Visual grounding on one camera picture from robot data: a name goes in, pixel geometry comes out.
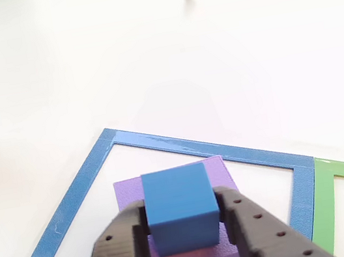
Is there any small blue cube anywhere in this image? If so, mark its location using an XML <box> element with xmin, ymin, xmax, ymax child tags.
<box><xmin>139</xmin><ymin>160</ymin><xmax>226</xmax><ymax>257</ymax></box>

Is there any blue square frame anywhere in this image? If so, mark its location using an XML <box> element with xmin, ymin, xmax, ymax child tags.
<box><xmin>0</xmin><ymin>95</ymin><xmax>332</xmax><ymax>257</ymax></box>

